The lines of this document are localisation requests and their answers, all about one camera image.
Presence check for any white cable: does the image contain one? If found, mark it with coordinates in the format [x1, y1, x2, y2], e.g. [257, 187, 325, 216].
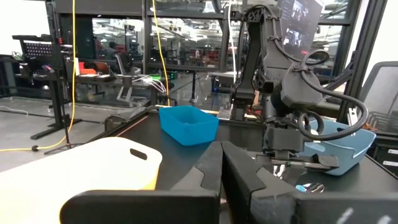
[226, 0, 238, 85]

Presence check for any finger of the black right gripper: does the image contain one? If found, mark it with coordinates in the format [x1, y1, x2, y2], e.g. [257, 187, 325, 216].
[281, 169, 304, 187]

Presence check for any bright blue plastic bin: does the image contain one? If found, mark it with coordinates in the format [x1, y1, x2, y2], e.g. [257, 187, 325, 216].
[159, 105, 220, 147]

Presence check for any black frame post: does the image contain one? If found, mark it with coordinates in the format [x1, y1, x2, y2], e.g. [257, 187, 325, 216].
[337, 0, 388, 124]

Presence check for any dark monitor screen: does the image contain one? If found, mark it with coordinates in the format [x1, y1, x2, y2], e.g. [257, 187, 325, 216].
[276, 0, 324, 60]

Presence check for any cluttered work desk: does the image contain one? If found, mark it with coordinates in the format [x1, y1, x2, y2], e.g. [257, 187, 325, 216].
[67, 60, 169, 106]

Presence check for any grey mesh office chair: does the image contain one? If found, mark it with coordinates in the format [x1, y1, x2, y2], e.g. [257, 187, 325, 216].
[357, 61, 398, 134]

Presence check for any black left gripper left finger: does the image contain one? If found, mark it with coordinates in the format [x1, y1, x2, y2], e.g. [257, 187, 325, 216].
[60, 141, 224, 224]

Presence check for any black desk stand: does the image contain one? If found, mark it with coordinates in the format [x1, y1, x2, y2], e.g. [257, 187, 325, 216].
[12, 33, 83, 141]

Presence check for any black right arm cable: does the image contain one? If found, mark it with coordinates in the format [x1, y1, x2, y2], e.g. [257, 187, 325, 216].
[292, 49, 370, 142]

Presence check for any white office chair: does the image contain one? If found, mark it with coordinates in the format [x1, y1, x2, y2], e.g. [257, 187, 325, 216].
[113, 52, 149, 108]

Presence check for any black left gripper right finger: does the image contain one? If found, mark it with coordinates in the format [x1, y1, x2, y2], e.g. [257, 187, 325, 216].
[221, 141, 398, 224]

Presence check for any black tripod stand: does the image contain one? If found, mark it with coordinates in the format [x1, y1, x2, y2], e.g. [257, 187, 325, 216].
[43, 71, 86, 156]

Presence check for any yellow cable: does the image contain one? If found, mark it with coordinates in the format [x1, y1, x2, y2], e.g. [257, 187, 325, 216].
[0, 0, 77, 152]
[151, 0, 171, 107]

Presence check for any yellow plastic bin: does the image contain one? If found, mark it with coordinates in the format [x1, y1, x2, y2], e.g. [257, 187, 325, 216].
[0, 136, 164, 224]

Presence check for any grey-blue plastic bin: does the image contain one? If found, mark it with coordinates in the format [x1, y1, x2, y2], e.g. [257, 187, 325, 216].
[298, 119, 377, 177]

